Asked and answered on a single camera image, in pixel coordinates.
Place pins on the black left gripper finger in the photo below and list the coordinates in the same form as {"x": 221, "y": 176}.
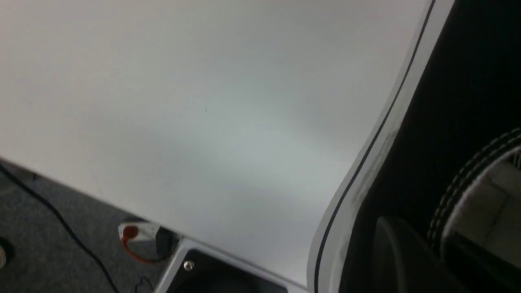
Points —
{"x": 403, "y": 263}

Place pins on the black canvas sneaker white sole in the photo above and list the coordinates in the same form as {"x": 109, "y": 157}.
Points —
{"x": 444, "y": 156}

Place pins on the white power strip red switch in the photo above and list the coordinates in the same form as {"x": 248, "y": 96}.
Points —
{"x": 142, "y": 231}

